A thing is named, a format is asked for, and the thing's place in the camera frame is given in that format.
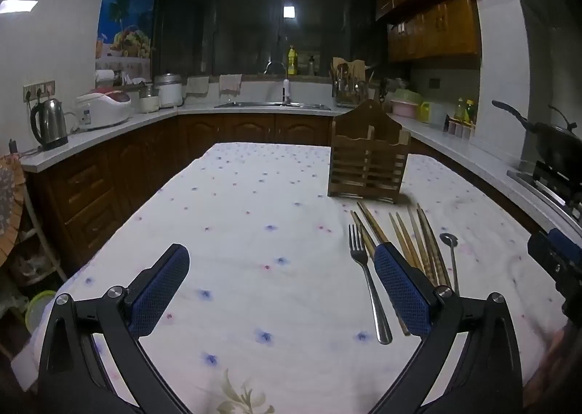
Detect white plastic container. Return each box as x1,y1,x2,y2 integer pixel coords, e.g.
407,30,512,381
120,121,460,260
430,101,449,127

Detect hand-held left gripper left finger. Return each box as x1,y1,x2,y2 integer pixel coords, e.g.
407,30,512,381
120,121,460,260
37,242,192,414

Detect green plastic lid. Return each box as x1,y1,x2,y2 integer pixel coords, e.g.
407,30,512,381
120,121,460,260
24,290,58,329

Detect pink and green baskets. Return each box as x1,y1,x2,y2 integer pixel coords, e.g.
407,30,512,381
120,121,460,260
390,88,422,118

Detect round patterned cushion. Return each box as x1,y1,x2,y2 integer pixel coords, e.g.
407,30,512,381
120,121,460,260
0,152,27,266

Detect tropical fruit wall poster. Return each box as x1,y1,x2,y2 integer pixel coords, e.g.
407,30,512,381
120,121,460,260
95,0,158,84

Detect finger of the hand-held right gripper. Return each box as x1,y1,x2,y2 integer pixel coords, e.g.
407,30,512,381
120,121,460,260
527,227,582,290

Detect wooden utensil holder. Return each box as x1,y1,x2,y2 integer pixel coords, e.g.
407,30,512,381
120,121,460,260
327,100,412,206

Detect person's right hand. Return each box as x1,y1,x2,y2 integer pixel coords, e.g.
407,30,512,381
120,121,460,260
523,318,582,411

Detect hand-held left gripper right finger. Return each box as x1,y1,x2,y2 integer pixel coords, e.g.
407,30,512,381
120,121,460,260
367,242,525,414

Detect black wok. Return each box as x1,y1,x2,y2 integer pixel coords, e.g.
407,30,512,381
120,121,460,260
491,100,582,175

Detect white jar with lid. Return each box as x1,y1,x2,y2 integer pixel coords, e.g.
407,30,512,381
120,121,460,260
138,85,160,114

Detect curved metal faucet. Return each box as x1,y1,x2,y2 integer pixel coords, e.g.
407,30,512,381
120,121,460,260
264,60,292,104

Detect dark kitchen window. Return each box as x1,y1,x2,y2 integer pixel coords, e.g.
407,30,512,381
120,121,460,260
156,0,376,77

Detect white and red rice cooker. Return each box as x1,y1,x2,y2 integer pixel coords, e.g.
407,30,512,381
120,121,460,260
74,88,133,132

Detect steel electric kettle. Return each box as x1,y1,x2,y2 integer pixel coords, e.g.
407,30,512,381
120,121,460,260
30,98,70,152

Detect bunch of wooden chopsticks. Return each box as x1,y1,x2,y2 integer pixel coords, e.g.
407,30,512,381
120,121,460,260
350,200,453,337

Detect steel kitchen sink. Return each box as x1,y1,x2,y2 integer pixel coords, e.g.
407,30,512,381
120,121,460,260
214,101,332,111

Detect white floral tablecloth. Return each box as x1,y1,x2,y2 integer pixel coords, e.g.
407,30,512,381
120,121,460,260
11,141,569,414

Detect wooden cutting board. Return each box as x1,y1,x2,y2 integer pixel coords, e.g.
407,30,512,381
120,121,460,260
332,57,365,79

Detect ceiling light panel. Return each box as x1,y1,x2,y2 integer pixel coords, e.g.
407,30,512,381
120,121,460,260
0,0,40,13

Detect wall power outlet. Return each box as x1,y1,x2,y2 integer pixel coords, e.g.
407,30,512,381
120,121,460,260
23,80,56,103

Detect small metal spoon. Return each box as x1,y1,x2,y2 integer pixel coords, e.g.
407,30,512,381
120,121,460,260
439,233,461,297

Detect row of spice jars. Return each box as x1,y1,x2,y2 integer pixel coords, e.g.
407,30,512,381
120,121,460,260
447,119,477,139

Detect wooden base cabinets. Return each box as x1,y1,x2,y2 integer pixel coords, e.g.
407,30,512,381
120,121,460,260
25,112,546,269

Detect wooden wall cabinets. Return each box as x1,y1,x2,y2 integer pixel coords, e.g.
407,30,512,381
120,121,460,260
375,0,501,63

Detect metal fork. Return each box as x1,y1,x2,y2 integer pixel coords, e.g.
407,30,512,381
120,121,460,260
348,224,393,345

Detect white kitchen countertop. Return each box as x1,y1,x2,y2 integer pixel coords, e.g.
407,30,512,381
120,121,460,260
19,78,582,242

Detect white cooking pot with lid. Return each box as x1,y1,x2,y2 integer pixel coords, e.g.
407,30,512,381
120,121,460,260
153,73,185,109

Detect steel gas stove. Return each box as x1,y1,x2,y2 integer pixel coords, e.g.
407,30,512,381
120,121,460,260
506,161,582,234

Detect dish rack with utensils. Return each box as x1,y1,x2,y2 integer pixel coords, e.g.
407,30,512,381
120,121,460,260
329,63,379,108

